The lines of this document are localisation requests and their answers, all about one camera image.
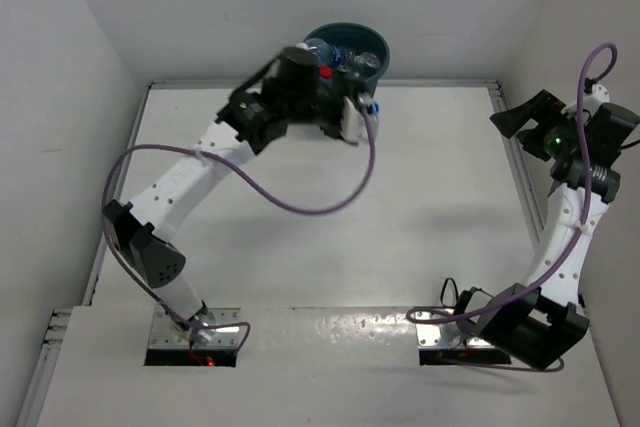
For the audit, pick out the left aluminium rail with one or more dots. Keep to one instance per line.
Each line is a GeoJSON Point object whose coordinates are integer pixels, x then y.
{"type": "Point", "coordinates": [53, 175]}

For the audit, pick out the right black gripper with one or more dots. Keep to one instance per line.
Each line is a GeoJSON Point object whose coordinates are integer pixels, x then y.
{"type": "Point", "coordinates": [545, 109]}

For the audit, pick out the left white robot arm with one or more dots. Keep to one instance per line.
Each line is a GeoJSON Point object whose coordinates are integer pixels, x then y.
{"type": "Point", "coordinates": [287, 90]}

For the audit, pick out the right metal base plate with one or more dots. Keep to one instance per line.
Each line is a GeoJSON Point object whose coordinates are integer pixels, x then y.
{"type": "Point", "coordinates": [446, 337]}

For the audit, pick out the crushed clear bottle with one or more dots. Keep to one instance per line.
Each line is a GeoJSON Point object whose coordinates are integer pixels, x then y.
{"type": "Point", "coordinates": [371, 120]}

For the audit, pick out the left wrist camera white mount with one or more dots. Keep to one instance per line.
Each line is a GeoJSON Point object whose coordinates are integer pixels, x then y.
{"type": "Point", "coordinates": [353, 112]}

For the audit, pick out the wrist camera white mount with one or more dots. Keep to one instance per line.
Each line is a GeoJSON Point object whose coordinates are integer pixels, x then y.
{"type": "Point", "coordinates": [590, 102]}
{"type": "Point", "coordinates": [353, 112]}

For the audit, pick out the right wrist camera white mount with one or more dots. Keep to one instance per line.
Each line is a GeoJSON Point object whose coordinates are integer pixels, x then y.
{"type": "Point", "coordinates": [590, 102]}

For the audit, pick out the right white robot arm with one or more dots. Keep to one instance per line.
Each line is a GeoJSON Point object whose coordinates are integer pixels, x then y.
{"type": "Point", "coordinates": [537, 321]}

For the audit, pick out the red cap bottle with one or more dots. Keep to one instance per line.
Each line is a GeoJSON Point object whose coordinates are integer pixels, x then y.
{"type": "Point", "coordinates": [325, 72]}

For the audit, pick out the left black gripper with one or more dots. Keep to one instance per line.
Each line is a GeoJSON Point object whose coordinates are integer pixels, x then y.
{"type": "Point", "coordinates": [340, 87]}

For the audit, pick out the metal base plate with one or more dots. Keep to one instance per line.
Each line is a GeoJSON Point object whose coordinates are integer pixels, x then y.
{"type": "Point", "coordinates": [165, 334]}
{"type": "Point", "coordinates": [446, 337]}

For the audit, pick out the dark teal plastic bin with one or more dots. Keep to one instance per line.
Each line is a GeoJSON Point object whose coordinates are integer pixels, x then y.
{"type": "Point", "coordinates": [361, 39]}

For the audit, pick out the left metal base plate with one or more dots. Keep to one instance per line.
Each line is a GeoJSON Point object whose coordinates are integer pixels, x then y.
{"type": "Point", "coordinates": [165, 334]}

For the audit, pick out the tall water bottle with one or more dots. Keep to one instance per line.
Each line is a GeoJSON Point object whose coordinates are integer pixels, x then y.
{"type": "Point", "coordinates": [333, 56]}

